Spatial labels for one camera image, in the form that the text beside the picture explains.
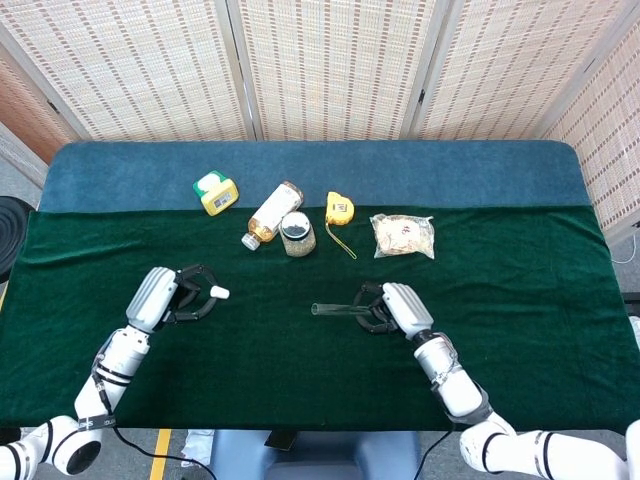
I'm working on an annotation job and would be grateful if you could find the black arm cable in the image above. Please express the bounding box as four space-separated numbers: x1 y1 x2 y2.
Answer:
112 424 211 471
417 428 454 480

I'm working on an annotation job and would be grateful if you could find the grey partition board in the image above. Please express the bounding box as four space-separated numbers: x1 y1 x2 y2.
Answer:
0 122 50 191

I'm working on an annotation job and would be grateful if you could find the clear plastic snack bag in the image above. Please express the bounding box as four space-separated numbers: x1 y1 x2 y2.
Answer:
369 213 436 260

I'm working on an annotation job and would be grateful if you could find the tea bottle with white cap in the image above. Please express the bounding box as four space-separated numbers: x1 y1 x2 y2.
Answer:
240 180 305 251

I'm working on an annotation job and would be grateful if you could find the small black flat object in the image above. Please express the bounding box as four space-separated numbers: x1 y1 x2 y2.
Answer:
264 430 297 450

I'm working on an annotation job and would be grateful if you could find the transparent glass test tube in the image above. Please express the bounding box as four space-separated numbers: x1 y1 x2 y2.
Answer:
310 301 374 318

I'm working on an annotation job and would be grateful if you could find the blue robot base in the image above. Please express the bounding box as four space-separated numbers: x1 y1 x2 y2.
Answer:
209 428 424 480

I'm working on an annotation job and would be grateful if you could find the black round stool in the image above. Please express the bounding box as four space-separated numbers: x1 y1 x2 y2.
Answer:
0 195 27 281

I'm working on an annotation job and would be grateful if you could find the woven bamboo screen panel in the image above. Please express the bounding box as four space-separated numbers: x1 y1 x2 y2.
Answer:
542 14 640 241
0 0 261 144
224 0 451 142
409 0 640 141
0 42 81 166

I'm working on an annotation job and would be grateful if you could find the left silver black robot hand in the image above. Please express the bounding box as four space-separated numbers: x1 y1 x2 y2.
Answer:
124 264 219 335

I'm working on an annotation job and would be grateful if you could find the white crumpled paper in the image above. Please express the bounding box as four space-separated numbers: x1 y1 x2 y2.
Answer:
180 429 214 469

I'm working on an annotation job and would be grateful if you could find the green velvet cloth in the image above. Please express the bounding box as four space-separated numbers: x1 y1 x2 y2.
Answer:
0 204 640 434

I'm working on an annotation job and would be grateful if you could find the glass jar with black lid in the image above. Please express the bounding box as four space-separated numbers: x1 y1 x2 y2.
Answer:
278 210 318 259

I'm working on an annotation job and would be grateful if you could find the yellow green plastic box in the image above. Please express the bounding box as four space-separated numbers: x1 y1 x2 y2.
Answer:
192 170 239 217

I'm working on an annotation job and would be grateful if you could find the yellow tape measure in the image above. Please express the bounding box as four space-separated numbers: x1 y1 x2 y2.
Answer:
324 191 359 261

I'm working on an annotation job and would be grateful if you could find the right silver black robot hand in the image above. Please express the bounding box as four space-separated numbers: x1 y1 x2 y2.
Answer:
352 281 435 342

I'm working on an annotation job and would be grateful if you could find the blue cloth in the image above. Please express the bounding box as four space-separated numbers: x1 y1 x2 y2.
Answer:
38 140 592 214

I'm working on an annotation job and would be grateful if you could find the yellow floor tape strip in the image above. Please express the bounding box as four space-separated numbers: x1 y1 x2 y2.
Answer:
148 428 174 480

